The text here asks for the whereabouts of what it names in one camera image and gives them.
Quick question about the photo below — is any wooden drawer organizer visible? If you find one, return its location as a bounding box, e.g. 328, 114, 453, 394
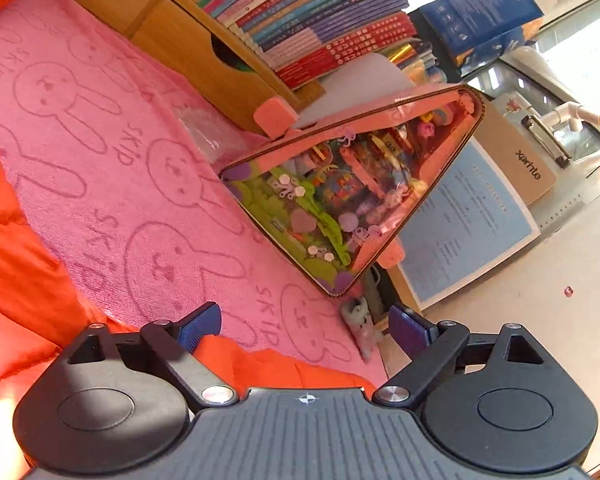
40, 0, 326, 133

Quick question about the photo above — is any shiny colourful paper stack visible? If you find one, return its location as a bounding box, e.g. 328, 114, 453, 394
385, 42, 438, 81

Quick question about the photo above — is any brown clipboard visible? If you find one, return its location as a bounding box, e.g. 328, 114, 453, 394
480, 92, 573, 206

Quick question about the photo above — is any white pipe fitting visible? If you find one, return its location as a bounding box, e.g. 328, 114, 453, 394
542, 101, 600, 136

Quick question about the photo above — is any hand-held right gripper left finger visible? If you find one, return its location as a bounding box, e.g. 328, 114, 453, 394
69, 302, 239, 411

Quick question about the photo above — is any blue laminated sheet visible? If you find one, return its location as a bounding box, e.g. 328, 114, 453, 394
397, 137, 541, 311

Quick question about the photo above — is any clear plastic bag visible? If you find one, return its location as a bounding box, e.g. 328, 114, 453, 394
172, 105, 236, 161

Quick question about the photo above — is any pink foam block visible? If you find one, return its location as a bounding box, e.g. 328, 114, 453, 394
253, 96, 301, 138

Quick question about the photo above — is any row of pastel thin books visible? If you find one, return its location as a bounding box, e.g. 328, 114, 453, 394
157, 0, 418, 91

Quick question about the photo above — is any blue printed carton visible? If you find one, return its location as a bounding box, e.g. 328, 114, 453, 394
420, 0, 546, 66

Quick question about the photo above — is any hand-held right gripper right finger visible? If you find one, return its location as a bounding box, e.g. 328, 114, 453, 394
372, 303, 549, 407

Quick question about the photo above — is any small grey plush keychain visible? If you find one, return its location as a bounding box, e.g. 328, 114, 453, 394
340, 295, 383, 361

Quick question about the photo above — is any pink triangular toy bag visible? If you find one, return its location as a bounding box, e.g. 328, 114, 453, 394
219, 82, 486, 298

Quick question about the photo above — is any pink bunny print towel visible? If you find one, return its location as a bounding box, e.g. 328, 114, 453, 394
0, 0, 406, 391

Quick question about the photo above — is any orange puffer jacket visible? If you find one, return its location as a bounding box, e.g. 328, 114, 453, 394
0, 0, 378, 480

